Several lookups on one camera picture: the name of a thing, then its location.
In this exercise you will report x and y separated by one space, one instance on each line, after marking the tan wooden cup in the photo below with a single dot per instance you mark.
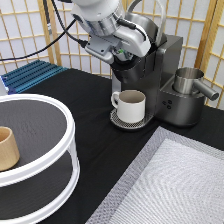
9 153

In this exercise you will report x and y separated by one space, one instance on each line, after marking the blue ribbed tray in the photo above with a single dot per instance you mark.
27 76

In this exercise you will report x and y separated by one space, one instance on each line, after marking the steel milk frother cup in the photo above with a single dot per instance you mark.
189 81

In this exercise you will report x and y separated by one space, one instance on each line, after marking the white ceramic mug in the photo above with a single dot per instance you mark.
129 105

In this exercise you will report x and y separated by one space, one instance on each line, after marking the white coffee pod green lid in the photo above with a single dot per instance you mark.
120 52

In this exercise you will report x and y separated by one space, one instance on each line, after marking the grey coffee machine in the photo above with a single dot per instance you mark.
154 76

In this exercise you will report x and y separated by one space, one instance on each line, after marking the grey woven placemat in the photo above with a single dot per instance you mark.
173 180

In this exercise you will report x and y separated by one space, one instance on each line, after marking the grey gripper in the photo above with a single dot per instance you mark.
114 33

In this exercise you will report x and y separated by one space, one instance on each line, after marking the white two-tier round shelf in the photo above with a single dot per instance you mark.
48 169

